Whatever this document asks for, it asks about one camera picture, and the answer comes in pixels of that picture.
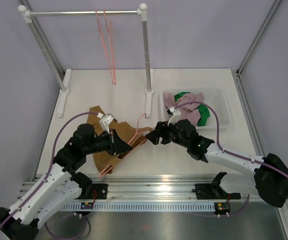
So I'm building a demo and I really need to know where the pink hanger of green top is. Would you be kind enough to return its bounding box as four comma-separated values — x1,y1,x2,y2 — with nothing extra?
104,11,116,86

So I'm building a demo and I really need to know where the white plastic basket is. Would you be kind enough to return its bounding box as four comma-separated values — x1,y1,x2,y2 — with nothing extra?
159,87,233,129

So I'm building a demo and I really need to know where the aluminium frame post right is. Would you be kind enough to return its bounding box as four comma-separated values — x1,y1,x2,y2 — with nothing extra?
236,0,283,77

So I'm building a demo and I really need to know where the white metal clothes rack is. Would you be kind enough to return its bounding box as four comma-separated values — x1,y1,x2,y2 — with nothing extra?
18,3,154,118

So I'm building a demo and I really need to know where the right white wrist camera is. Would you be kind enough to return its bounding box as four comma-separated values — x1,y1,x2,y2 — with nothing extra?
167,107,181,126

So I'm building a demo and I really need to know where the green tank top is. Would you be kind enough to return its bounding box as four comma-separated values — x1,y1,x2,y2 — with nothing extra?
174,92,210,127

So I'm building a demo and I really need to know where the aluminium frame post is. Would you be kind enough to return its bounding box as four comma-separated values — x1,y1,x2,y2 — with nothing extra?
236,0,283,77
21,0,66,78

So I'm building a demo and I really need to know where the pink hanger of brown top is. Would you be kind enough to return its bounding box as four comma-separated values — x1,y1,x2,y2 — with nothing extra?
98,112,157,178

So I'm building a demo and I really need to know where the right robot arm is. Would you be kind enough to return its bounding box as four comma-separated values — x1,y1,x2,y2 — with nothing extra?
146,119,288,208

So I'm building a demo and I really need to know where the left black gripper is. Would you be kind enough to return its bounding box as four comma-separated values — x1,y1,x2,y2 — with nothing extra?
84,128,133,156

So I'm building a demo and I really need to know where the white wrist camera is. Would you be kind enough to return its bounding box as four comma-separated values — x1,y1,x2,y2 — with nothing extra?
167,107,181,126
97,112,115,133

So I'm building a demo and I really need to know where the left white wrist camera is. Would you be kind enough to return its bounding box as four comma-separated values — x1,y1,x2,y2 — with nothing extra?
97,112,115,133

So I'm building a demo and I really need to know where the white slotted cable duct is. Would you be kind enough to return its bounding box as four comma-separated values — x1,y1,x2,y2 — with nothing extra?
61,202,215,212

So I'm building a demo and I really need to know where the aluminium frame post left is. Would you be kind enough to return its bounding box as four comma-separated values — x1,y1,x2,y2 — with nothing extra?
21,0,66,78

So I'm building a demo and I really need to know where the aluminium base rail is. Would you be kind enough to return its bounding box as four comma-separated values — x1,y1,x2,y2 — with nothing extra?
18,174,288,202

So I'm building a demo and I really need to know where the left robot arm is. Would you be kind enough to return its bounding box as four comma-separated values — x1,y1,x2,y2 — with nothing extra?
0,123,133,240

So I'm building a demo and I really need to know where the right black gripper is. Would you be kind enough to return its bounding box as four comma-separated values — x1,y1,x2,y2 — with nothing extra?
146,118,190,149

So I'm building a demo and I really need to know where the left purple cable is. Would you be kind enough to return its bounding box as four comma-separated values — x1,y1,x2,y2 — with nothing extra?
0,111,99,240

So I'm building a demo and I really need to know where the pink hanger of mauve top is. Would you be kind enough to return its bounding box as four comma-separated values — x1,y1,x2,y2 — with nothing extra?
95,11,113,83

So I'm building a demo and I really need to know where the mauve tank top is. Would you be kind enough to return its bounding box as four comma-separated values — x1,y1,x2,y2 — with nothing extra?
163,91,210,127

